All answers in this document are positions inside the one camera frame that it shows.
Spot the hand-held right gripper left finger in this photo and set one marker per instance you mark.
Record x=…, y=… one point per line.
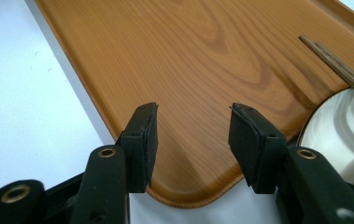
x=134, y=155

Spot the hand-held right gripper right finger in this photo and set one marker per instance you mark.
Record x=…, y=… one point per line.
x=265, y=155

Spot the wooden tray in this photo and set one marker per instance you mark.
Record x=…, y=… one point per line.
x=196, y=62

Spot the white bowl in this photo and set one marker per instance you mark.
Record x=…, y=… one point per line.
x=336, y=133

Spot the brown wooden chopstick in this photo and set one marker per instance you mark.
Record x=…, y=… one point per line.
x=346, y=63
x=333, y=63

